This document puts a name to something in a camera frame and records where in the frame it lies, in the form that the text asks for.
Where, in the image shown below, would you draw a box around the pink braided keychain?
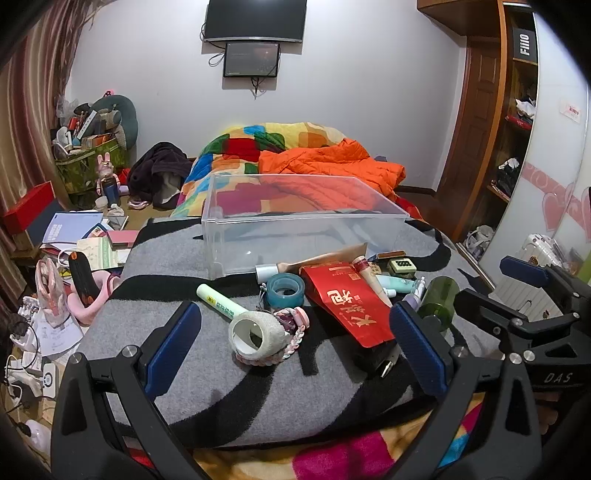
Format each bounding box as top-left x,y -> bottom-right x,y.
272,307 -> 310,365

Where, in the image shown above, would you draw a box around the dark purple clothing pile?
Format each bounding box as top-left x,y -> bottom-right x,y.
127,141 -> 197,208

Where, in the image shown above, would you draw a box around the purple spray bottle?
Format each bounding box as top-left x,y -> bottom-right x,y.
402,277 -> 428,315

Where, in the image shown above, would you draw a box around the brown wooden door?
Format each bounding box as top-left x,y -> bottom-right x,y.
434,37 -> 504,241

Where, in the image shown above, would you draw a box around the colourful patchwork quilt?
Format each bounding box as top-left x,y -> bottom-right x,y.
171,121 -> 370,220

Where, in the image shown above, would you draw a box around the teal clear tape roll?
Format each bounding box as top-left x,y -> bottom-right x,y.
268,273 -> 306,311

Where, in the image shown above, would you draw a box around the striped curtain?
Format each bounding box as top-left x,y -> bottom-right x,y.
0,0 -> 100,324

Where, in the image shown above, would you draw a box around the black rectangular device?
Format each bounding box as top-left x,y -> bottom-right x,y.
355,339 -> 402,379

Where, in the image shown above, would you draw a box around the black wall television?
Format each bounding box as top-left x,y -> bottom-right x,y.
203,0 -> 308,43

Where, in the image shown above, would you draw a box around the dark green glass bottle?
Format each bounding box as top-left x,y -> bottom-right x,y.
418,276 -> 460,330

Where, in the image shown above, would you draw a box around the white printed papers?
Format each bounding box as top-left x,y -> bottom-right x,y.
34,305 -> 84,361

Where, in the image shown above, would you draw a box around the red foil packet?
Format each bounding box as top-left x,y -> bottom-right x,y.
300,262 -> 399,349

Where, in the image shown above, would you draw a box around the black tool with orange trim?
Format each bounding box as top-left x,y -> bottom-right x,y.
68,253 -> 102,308

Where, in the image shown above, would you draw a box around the clear plastic storage box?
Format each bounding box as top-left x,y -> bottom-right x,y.
202,173 -> 411,280

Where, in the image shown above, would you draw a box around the pink transparent bag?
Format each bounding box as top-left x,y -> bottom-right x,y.
36,257 -> 70,319

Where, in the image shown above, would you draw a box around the pale green stick tube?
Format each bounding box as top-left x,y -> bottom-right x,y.
197,283 -> 237,321

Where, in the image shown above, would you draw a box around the white suitcase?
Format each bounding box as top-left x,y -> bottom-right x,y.
516,233 -> 571,273

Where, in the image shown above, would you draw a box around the grey green neck pillow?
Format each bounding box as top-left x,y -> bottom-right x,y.
90,95 -> 139,151

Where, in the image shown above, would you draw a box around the wooden tool with pale cap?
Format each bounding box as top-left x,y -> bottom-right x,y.
255,244 -> 368,280

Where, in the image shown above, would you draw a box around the white gauze tape roll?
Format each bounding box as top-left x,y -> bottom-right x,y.
228,310 -> 288,367

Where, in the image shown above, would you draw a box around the colourful floral bedsheet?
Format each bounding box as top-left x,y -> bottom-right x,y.
194,392 -> 485,480

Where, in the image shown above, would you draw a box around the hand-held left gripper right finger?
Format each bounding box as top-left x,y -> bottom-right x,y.
389,302 -> 543,480

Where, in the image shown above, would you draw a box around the wooden wardrobe shelves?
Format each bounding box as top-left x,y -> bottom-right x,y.
417,0 -> 541,259

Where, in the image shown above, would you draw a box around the person's right hand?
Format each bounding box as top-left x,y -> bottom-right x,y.
536,401 -> 572,439

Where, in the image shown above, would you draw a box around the mint green tube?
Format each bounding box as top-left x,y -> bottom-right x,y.
375,274 -> 416,294

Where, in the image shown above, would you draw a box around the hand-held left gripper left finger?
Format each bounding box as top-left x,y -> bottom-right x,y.
51,300 -> 211,480

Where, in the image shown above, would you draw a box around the white charger device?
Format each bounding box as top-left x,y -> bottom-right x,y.
41,362 -> 58,398

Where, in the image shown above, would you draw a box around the green cream booklet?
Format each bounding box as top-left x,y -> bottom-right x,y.
76,236 -> 122,271

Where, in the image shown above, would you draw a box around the white door with pink hearts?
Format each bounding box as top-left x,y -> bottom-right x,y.
478,14 -> 591,278

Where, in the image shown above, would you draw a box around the red box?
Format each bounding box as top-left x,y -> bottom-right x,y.
4,181 -> 56,232

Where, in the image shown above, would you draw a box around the orange down jacket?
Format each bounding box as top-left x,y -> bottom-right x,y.
257,137 -> 407,208

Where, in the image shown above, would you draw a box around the grey black patterned blanket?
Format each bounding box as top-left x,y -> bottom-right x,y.
90,217 -> 504,450

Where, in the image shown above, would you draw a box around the blue white booklet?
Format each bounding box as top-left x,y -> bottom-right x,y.
41,211 -> 105,245

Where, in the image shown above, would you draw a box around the beige tube with red cap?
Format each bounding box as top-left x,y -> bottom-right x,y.
352,255 -> 393,308

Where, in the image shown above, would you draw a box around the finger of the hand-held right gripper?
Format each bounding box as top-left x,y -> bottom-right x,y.
455,288 -> 522,333
500,256 -> 585,296

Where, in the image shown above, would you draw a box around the small black wall monitor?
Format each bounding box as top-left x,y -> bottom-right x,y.
223,41 -> 281,78

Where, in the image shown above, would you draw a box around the pink rabbit figure bottle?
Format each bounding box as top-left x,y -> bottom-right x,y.
96,152 -> 122,206

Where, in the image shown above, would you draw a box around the green storage basket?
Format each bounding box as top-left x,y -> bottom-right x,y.
55,134 -> 130,195

